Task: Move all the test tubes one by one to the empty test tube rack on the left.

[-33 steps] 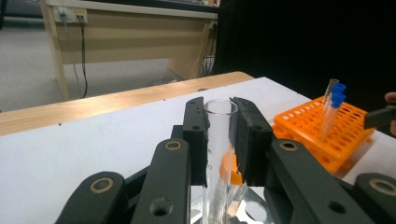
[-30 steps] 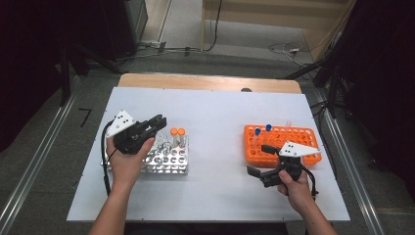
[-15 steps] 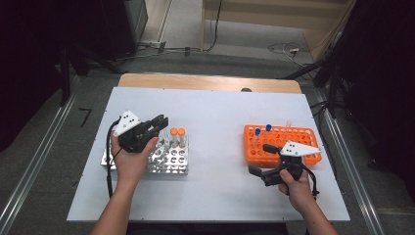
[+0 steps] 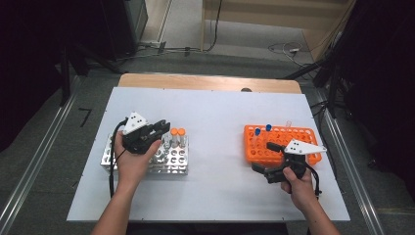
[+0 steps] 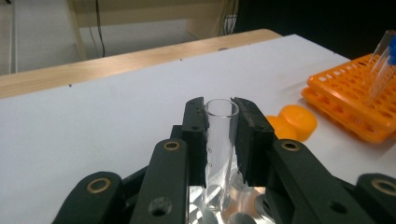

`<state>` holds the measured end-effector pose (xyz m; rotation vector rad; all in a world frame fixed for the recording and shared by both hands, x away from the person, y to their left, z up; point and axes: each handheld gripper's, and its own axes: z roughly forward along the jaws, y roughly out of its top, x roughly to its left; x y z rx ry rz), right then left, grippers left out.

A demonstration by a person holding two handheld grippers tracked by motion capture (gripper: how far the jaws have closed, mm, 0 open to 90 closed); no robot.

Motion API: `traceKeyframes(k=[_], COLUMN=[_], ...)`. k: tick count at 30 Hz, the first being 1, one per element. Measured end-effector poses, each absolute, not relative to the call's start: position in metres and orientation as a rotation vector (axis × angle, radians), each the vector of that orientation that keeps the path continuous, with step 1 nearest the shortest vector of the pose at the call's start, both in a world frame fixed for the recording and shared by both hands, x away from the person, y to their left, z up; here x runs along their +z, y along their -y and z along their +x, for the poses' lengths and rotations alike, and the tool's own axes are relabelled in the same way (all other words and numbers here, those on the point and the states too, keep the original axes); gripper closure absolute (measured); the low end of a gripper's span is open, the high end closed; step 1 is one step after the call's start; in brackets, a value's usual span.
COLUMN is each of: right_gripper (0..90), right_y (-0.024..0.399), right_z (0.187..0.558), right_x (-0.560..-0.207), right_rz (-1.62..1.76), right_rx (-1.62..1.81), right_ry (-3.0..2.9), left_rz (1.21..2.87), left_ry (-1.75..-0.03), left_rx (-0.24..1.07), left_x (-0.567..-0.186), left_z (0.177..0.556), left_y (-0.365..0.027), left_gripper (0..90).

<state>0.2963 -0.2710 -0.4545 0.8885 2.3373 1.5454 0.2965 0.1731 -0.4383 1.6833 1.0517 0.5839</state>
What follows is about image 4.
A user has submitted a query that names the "white table board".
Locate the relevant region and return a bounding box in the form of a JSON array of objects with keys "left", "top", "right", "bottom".
[{"left": 67, "top": 86, "right": 350, "bottom": 223}]

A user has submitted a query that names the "black cabinet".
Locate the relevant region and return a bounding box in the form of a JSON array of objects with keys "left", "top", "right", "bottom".
[{"left": 97, "top": 0, "right": 149, "bottom": 62}]

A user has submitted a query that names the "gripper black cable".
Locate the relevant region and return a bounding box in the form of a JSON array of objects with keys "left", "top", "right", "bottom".
[
  {"left": 109, "top": 118, "right": 129, "bottom": 199},
  {"left": 304, "top": 164, "right": 323, "bottom": 199}
]

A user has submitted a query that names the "wooden furniture panel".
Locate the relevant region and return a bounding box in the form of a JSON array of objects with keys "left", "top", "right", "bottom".
[{"left": 200, "top": 0, "right": 356, "bottom": 63}]

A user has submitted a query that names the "metal floor rail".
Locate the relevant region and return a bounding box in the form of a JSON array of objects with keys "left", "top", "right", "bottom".
[
  {"left": 314, "top": 91, "right": 387, "bottom": 235},
  {"left": 0, "top": 75, "right": 82, "bottom": 231}
]

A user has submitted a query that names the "orange test tube rack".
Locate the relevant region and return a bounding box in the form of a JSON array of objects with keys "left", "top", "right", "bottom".
[{"left": 244, "top": 124, "right": 323, "bottom": 166}]

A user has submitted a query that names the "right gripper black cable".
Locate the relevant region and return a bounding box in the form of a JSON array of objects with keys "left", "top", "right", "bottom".
[{"left": 304, "top": 164, "right": 323, "bottom": 199}]

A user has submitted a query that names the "black tripod stand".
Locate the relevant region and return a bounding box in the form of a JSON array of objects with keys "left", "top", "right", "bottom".
[{"left": 280, "top": 57, "right": 347, "bottom": 119}]

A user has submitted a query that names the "black curtain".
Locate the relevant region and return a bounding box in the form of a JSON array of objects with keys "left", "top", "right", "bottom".
[
  {"left": 326, "top": 0, "right": 415, "bottom": 197},
  {"left": 0, "top": 0, "right": 111, "bottom": 153}
]

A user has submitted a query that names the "black hanging cable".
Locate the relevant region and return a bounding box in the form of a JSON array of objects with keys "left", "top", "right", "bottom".
[{"left": 204, "top": 0, "right": 223, "bottom": 53}]

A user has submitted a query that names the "metal test tube rack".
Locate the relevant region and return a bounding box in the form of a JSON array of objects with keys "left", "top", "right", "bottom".
[{"left": 100, "top": 131, "right": 190, "bottom": 175}]

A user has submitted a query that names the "person's right hand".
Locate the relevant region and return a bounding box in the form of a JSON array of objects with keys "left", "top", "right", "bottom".
[{"left": 280, "top": 166, "right": 320, "bottom": 213}]

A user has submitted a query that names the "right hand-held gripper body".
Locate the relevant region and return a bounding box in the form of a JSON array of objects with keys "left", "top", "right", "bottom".
[{"left": 264, "top": 139, "right": 328, "bottom": 184}]

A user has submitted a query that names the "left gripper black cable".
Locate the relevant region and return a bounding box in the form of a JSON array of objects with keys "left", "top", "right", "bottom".
[{"left": 109, "top": 118, "right": 129, "bottom": 199}]

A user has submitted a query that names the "person's left hand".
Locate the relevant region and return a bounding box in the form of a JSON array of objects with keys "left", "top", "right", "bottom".
[{"left": 113, "top": 130, "right": 162, "bottom": 191}]

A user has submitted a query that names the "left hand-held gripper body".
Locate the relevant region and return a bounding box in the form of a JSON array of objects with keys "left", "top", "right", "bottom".
[{"left": 121, "top": 112, "right": 161, "bottom": 155}]

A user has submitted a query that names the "white floor cable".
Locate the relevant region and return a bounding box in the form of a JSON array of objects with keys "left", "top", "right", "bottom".
[{"left": 267, "top": 41, "right": 315, "bottom": 69}]

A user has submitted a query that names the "floor power strip with cables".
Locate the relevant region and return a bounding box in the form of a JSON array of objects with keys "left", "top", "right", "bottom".
[{"left": 135, "top": 39, "right": 202, "bottom": 59}]

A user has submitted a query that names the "orange-capped test tube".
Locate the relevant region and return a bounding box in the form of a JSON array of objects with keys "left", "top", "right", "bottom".
[
  {"left": 169, "top": 127, "right": 179, "bottom": 148},
  {"left": 177, "top": 127, "right": 187, "bottom": 148}
]

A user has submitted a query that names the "black stand leg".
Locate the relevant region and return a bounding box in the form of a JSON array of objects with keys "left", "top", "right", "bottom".
[{"left": 60, "top": 45, "right": 71, "bottom": 107}]

